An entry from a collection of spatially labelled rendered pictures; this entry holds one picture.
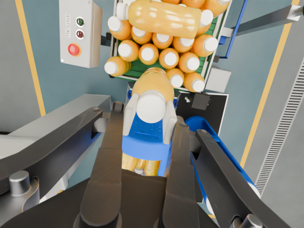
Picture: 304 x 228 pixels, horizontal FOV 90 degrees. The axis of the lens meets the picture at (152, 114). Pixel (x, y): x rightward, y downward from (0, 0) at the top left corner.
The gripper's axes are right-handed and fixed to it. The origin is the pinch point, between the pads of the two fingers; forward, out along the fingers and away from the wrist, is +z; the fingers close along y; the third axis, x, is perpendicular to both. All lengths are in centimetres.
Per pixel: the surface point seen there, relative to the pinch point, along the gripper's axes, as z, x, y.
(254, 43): 147, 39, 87
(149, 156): 23.8, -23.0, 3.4
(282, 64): 147, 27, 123
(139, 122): 36.8, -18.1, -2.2
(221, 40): 57, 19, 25
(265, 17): 48, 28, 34
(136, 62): 57, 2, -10
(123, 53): 34.6, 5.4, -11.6
